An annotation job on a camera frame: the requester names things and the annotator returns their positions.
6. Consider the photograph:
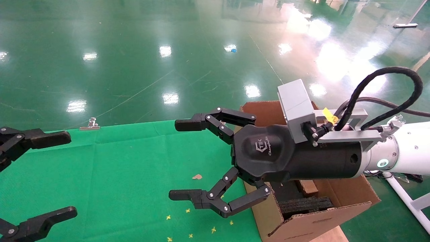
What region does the large open cardboard carton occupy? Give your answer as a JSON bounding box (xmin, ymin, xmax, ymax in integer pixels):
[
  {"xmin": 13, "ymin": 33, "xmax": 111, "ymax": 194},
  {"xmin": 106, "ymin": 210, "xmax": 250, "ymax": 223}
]
[{"xmin": 239, "ymin": 100, "xmax": 382, "ymax": 242}]

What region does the thin black cable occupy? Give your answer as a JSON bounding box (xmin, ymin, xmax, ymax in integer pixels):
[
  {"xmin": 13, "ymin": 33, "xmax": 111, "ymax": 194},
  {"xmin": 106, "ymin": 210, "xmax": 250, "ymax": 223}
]
[{"xmin": 336, "ymin": 97, "xmax": 430, "ymax": 118}]

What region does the green tablecloth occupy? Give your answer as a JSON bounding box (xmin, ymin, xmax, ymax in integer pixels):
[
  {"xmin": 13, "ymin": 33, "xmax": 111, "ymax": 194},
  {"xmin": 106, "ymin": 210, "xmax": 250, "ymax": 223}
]
[{"xmin": 0, "ymin": 120, "xmax": 263, "ymax": 242}]

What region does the thick black braided cable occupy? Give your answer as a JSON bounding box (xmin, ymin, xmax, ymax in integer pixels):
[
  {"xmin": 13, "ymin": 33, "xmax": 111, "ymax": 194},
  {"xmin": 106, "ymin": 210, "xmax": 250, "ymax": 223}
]
[{"xmin": 333, "ymin": 67, "xmax": 424, "ymax": 132}]

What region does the yellow cable tag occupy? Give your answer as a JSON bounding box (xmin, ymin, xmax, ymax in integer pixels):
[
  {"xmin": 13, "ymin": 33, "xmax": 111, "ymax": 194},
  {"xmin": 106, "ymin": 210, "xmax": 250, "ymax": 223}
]
[{"xmin": 322, "ymin": 108, "xmax": 339, "ymax": 124}]

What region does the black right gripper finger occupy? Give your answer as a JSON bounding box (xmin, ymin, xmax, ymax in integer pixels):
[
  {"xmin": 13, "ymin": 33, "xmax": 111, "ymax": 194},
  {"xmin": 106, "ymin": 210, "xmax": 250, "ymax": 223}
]
[
  {"xmin": 175, "ymin": 108, "xmax": 256, "ymax": 145},
  {"xmin": 169, "ymin": 167, "xmax": 271, "ymax": 218}
]

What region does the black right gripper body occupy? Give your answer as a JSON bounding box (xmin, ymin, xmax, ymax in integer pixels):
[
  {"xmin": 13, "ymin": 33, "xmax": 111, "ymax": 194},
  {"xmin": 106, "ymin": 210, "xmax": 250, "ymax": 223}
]
[{"xmin": 232, "ymin": 124, "xmax": 365, "ymax": 184}]

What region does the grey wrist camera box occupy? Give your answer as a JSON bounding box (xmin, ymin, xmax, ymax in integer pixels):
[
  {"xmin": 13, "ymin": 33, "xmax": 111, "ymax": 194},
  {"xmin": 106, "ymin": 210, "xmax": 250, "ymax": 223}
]
[{"xmin": 277, "ymin": 79, "xmax": 318, "ymax": 144}]

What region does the small brown cardboard box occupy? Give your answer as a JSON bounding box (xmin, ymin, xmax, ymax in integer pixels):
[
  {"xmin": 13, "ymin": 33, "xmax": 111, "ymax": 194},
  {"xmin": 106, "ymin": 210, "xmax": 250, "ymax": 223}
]
[{"xmin": 296, "ymin": 180, "xmax": 319, "ymax": 199}]

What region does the silver binder clip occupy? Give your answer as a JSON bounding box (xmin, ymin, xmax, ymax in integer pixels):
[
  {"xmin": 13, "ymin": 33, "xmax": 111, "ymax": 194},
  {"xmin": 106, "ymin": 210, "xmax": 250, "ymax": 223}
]
[{"xmin": 80, "ymin": 118, "xmax": 100, "ymax": 130}]

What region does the silver cable connector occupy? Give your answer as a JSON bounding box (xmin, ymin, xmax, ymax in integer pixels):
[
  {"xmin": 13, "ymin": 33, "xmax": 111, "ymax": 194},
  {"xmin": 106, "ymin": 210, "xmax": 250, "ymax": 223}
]
[{"xmin": 380, "ymin": 115, "xmax": 403, "ymax": 136}]

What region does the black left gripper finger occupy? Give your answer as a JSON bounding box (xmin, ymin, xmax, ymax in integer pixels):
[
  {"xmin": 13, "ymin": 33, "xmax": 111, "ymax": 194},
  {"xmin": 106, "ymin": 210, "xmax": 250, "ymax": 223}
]
[
  {"xmin": 0, "ymin": 127, "xmax": 72, "ymax": 172},
  {"xmin": 0, "ymin": 206, "xmax": 78, "ymax": 242}
]

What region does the grey metal camera bracket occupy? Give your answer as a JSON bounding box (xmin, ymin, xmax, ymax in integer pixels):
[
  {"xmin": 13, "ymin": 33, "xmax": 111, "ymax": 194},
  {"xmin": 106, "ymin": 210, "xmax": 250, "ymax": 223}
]
[{"xmin": 314, "ymin": 108, "xmax": 383, "ymax": 152}]

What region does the white metal table frame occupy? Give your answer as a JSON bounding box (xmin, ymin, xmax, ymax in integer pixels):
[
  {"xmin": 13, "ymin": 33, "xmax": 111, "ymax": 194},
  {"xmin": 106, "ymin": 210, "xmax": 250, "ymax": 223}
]
[{"xmin": 383, "ymin": 171, "xmax": 430, "ymax": 234}]

